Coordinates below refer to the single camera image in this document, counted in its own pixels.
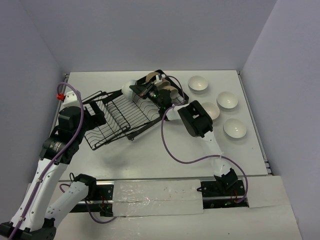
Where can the black wire dish rack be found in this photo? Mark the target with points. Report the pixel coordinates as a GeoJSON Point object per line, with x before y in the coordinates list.
{"type": "Point", "coordinates": [125, 118]}

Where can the cream floral bowl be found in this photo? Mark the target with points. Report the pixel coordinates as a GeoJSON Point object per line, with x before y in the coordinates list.
{"type": "Point", "coordinates": [212, 110]}

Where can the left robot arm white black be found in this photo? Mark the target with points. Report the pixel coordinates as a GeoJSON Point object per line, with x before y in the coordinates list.
{"type": "Point", "coordinates": [36, 218]}

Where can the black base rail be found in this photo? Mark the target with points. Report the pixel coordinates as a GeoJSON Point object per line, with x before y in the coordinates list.
{"type": "Point", "coordinates": [213, 198]}

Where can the white bowl right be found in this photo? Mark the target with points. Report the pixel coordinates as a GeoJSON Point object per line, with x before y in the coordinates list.
{"type": "Point", "coordinates": [227, 100]}

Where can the white taped cover sheet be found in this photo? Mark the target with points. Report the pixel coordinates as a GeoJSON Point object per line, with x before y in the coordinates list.
{"type": "Point", "coordinates": [157, 198]}

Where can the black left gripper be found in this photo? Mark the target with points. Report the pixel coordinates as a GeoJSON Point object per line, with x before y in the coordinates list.
{"type": "Point", "coordinates": [94, 115]}

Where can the beige floral bowl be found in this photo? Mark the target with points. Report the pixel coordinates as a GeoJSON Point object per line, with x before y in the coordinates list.
{"type": "Point", "coordinates": [164, 85]}
{"type": "Point", "coordinates": [151, 77]}
{"type": "Point", "coordinates": [173, 92]}

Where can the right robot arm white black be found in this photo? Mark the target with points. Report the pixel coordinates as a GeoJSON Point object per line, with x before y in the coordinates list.
{"type": "Point", "coordinates": [196, 121]}

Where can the white bowl far back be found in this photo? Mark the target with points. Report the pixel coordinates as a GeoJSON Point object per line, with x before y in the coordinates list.
{"type": "Point", "coordinates": [198, 84]}

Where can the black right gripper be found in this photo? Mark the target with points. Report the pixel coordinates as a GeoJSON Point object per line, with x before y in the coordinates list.
{"type": "Point", "coordinates": [141, 89]}

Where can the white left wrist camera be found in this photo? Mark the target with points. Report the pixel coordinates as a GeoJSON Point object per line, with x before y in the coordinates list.
{"type": "Point", "coordinates": [69, 99]}

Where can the white ribbed bowl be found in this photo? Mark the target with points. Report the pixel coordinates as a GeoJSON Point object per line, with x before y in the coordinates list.
{"type": "Point", "coordinates": [235, 128]}
{"type": "Point", "coordinates": [127, 91]}

